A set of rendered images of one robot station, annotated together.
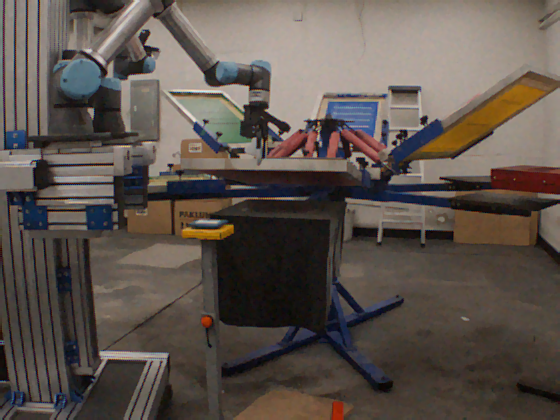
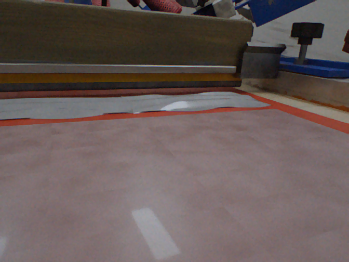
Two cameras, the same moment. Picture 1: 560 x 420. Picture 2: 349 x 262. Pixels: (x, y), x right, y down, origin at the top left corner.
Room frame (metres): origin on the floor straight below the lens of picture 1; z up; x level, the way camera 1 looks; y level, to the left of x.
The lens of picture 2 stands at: (2.15, 0.08, 1.16)
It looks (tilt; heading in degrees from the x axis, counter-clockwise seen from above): 27 degrees down; 321
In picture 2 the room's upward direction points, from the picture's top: 7 degrees clockwise
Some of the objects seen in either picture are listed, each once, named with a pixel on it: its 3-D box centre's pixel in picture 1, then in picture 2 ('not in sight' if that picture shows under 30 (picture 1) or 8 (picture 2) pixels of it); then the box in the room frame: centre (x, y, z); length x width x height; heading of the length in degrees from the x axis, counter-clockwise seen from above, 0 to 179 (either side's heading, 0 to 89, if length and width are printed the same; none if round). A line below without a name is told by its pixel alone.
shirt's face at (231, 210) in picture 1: (283, 208); not in sight; (2.21, 0.00, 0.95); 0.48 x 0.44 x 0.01; 166
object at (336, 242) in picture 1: (334, 262); not in sight; (2.17, -0.20, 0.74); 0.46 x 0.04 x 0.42; 166
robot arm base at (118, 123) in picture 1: (107, 120); not in sight; (2.24, 0.72, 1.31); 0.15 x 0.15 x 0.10
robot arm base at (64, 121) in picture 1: (70, 119); not in sight; (1.75, 0.69, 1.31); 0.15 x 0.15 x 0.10
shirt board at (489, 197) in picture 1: (428, 198); not in sight; (2.83, -0.75, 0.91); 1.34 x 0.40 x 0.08; 46
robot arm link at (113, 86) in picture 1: (106, 92); not in sight; (2.24, 0.73, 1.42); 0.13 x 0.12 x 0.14; 69
